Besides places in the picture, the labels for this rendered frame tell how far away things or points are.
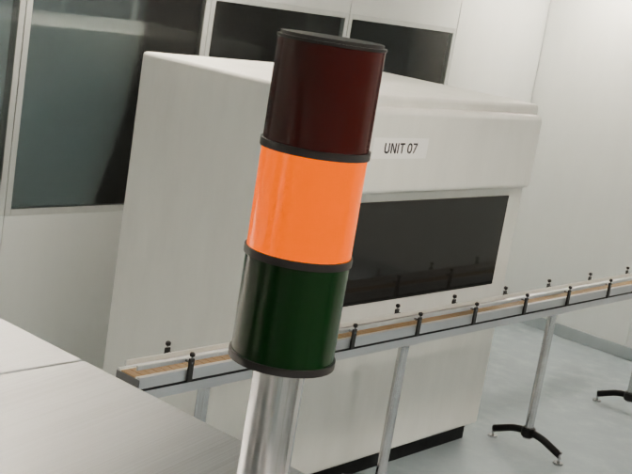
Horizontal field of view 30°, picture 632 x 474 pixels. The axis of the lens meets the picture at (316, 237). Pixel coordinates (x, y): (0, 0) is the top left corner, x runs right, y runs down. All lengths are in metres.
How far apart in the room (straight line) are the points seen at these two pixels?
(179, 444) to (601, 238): 8.72
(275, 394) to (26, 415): 0.21
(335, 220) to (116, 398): 0.28
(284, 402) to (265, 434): 0.02
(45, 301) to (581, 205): 4.63
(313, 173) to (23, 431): 0.27
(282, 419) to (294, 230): 0.09
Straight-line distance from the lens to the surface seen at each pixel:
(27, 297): 6.33
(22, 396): 0.75
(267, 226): 0.52
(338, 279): 0.53
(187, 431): 0.72
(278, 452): 0.56
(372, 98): 0.52
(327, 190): 0.52
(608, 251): 9.35
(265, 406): 0.55
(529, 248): 9.68
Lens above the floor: 2.37
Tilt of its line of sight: 12 degrees down
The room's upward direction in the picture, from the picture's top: 9 degrees clockwise
